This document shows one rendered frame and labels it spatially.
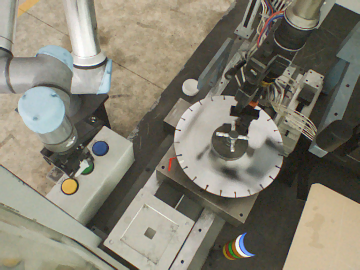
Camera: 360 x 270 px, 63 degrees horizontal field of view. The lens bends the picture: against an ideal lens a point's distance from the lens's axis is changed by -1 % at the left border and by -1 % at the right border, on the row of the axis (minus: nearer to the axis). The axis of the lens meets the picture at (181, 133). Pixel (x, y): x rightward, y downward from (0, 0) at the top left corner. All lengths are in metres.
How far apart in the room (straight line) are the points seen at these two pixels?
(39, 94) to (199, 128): 0.48
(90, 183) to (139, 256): 0.25
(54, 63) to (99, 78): 0.36
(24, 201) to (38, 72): 0.30
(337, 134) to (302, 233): 0.42
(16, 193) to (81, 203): 0.50
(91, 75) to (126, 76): 1.20
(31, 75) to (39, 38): 1.87
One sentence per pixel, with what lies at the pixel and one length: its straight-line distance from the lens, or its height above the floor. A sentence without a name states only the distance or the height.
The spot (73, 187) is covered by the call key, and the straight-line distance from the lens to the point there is 0.90.
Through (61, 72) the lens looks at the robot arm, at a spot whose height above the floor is 1.25.
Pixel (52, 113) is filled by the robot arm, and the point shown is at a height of 1.27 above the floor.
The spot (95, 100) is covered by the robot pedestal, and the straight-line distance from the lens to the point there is 1.20.
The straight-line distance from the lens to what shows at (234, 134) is 0.86.
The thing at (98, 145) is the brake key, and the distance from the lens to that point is 0.93.
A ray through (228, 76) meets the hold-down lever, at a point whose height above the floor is 1.22.
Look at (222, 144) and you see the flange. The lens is 0.88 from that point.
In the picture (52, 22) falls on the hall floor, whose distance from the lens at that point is 2.62.
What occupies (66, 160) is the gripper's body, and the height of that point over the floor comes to 1.07.
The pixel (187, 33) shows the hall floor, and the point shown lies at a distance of 2.46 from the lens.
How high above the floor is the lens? 1.75
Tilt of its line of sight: 64 degrees down
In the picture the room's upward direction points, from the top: 11 degrees clockwise
